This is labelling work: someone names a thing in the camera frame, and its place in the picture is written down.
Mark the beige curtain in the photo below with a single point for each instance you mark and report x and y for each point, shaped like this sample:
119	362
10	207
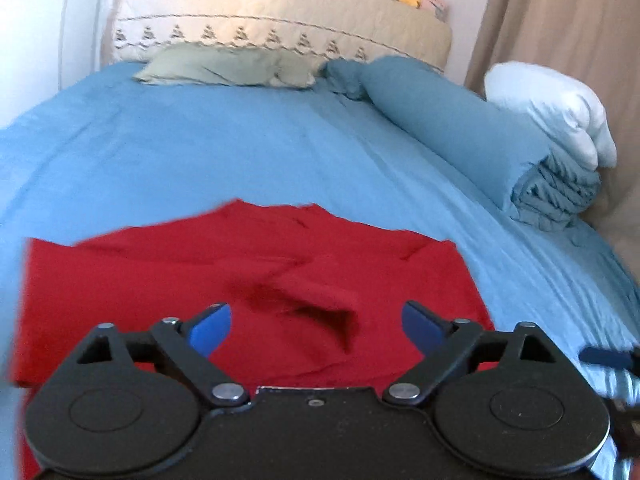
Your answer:
597	42

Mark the folded blue duvet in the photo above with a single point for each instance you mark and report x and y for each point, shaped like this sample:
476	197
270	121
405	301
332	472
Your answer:
504	154

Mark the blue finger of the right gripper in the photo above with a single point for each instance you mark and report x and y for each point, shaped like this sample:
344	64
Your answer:
607	358

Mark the red knit sweater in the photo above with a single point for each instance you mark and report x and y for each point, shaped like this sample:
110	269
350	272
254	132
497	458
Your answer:
315	299

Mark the cream quilted headboard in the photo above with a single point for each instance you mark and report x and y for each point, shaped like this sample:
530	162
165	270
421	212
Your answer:
361	30

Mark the blue bed sheet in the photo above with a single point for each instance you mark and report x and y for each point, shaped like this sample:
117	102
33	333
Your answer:
111	153

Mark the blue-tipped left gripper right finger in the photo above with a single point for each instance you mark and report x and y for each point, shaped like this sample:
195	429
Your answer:
445	346

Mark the white grey wardrobe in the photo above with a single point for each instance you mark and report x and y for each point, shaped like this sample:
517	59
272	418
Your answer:
46	46

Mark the green pillow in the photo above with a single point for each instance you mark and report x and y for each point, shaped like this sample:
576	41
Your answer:
231	66

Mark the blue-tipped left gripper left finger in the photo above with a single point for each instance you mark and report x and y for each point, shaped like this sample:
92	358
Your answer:
186	347

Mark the white pillow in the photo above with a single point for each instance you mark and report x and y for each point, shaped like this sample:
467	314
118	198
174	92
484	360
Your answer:
566	109

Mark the light pink plush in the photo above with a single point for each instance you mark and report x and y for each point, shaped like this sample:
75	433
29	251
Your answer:
439	8

